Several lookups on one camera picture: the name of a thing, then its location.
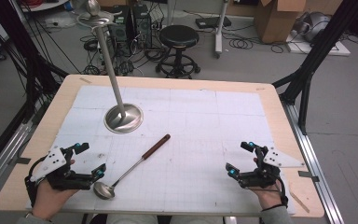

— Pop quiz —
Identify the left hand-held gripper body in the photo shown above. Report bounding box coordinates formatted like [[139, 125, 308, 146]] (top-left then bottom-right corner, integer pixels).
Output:
[[30, 147, 94, 191]]

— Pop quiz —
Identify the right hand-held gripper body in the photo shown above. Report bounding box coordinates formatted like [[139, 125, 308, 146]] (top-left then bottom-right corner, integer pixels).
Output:
[[238, 146, 306, 189]]

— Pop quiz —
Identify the metal ladle with brown handle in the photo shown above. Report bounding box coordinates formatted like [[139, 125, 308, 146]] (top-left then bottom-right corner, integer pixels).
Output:
[[92, 133, 172, 201]]

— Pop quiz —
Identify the person's right hand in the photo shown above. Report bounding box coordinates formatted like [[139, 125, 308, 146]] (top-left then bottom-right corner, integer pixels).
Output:
[[250, 182, 286, 212]]

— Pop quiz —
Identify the person's left hand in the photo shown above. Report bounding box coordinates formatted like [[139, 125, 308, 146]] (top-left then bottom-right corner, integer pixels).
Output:
[[32, 182, 79, 220]]

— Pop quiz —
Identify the black tape piece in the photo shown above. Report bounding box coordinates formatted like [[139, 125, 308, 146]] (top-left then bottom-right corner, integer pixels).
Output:
[[9, 156, 33, 166], [297, 170, 321, 183]]

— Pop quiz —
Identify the thin wooden stick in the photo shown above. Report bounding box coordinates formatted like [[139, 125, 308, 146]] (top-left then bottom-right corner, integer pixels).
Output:
[[288, 189, 311, 215]]

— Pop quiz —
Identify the white grid mat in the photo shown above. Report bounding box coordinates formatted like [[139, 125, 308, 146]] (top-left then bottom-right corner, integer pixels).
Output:
[[26, 85, 296, 217]]

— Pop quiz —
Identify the metal stand with round base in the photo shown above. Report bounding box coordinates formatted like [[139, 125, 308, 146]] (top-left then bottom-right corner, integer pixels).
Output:
[[76, 0, 145, 134]]

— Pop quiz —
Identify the white stand leg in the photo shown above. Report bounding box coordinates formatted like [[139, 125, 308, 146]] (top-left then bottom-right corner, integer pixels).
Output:
[[213, 0, 231, 60]]

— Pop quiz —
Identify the black computer tower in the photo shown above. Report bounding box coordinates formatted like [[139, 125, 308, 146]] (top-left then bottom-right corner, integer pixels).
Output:
[[107, 7, 136, 55], [131, 3, 154, 50]]

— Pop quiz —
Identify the brown cardboard box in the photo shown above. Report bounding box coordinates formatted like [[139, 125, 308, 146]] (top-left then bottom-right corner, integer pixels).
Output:
[[253, 0, 310, 45]]

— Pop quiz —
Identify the flat black box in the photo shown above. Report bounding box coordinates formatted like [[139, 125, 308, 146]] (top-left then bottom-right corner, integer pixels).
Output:
[[195, 15, 233, 30]]

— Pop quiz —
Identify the black round stool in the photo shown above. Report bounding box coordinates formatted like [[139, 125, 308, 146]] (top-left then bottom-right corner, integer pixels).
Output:
[[154, 24, 201, 79]]

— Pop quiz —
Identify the white flat board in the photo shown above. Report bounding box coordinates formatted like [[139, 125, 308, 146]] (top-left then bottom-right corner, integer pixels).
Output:
[[284, 32, 351, 58]]

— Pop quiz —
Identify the grey rounded device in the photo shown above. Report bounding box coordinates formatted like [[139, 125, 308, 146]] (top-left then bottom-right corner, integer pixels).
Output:
[[293, 11, 333, 44]]

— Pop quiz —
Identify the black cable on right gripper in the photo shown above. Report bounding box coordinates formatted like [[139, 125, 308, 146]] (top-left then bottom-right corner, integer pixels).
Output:
[[260, 174, 289, 213]]

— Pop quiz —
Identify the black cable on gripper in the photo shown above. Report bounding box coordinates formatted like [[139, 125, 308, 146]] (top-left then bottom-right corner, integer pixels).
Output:
[[260, 174, 289, 213], [23, 154, 50, 208]]

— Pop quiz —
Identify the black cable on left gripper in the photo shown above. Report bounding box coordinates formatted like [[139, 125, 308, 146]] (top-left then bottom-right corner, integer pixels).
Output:
[[23, 154, 50, 208]]

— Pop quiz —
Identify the aluminium rail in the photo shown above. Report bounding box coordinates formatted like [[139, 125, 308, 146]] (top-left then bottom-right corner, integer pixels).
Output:
[[0, 119, 34, 204], [280, 101, 345, 224]]

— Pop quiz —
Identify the coiled black cable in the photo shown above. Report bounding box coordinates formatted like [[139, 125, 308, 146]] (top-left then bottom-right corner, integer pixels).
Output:
[[227, 36, 255, 50]]

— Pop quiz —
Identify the black metal frame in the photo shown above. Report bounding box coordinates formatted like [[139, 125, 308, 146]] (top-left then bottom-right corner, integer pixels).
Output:
[[271, 0, 358, 135], [0, 0, 71, 180]]

